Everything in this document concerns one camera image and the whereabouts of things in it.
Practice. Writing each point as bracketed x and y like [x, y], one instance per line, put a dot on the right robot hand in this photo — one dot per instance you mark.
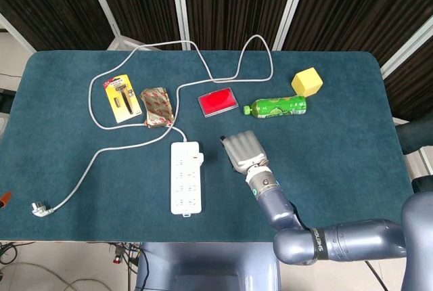
[245, 149]

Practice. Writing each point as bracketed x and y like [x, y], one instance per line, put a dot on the white plug adapter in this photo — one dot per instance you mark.
[199, 159]

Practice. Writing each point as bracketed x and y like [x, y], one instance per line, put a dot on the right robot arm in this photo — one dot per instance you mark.
[355, 240]

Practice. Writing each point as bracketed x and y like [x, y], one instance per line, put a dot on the green beverage bottle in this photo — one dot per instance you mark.
[277, 106]

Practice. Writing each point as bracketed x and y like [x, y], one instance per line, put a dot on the red ink pad case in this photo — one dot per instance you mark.
[216, 101]

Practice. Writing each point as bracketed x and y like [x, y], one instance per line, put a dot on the white power strip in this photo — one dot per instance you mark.
[184, 186]

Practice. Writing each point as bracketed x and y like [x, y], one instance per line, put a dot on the yellow foam cube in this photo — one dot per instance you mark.
[306, 83]

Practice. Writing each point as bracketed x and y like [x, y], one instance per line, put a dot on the teal table cloth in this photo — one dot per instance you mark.
[338, 169]

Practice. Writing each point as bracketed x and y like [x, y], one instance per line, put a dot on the gold red snack packet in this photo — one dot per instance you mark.
[157, 108]

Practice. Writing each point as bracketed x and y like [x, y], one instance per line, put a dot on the blue-grey robot torso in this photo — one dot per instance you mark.
[203, 264]

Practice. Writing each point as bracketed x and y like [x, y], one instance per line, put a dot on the yellow razor blister pack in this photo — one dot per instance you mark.
[121, 99]

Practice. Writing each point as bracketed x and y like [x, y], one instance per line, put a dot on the red black floor connector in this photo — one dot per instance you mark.
[118, 255]

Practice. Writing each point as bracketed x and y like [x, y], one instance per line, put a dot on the person in dark trousers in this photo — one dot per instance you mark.
[416, 135]

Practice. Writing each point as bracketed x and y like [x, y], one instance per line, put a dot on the black floor device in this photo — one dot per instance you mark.
[6, 101]

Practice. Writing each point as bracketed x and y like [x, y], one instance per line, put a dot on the white partition post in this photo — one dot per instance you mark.
[17, 32]
[406, 47]
[180, 6]
[101, 0]
[292, 6]

